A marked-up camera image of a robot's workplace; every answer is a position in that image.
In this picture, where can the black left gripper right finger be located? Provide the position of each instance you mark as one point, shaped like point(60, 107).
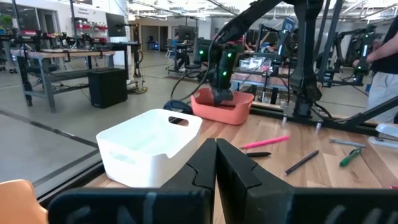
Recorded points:
point(264, 205)

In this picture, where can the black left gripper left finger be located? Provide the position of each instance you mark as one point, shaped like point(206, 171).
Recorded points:
point(174, 205)

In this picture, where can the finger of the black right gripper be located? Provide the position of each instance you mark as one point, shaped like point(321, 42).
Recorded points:
point(218, 96)
point(228, 95)

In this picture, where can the black pen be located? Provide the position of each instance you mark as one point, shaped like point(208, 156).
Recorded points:
point(258, 154)

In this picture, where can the dark grey pencil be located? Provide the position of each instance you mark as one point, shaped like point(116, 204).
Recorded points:
point(301, 162)

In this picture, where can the pink pencil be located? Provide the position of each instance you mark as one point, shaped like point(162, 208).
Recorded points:
point(264, 142)

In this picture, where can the green pen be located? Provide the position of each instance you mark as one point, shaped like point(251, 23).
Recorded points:
point(349, 158)

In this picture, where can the grey pen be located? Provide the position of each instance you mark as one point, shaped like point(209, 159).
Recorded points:
point(348, 143)

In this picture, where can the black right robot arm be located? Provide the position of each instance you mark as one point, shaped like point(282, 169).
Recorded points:
point(248, 18)

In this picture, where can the black background robot arm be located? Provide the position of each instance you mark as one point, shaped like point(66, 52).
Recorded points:
point(360, 46)

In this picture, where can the orange plastic bin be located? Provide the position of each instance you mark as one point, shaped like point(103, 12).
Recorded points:
point(224, 116)

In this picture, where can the clear plastic box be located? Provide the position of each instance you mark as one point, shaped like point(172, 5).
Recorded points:
point(253, 63)

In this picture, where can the black white round object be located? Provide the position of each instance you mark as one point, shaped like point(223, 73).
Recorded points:
point(177, 107)

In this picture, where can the person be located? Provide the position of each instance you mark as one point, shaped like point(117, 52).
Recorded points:
point(176, 40)
point(385, 90)

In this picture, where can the white plastic bin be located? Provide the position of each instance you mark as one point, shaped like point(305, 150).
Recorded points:
point(140, 146)

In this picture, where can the black cabinet box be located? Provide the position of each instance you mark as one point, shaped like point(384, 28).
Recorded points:
point(107, 88)

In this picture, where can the black monitor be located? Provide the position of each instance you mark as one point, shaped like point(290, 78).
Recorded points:
point(115, 25)

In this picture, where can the white stapler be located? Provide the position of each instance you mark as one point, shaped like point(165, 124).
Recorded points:
point(387, 130)

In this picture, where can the yellow plastic bin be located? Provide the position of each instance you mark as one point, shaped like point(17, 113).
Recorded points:
point(15, 205)

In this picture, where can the grey metal workbench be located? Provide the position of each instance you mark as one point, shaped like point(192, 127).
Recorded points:
point(62, 54)

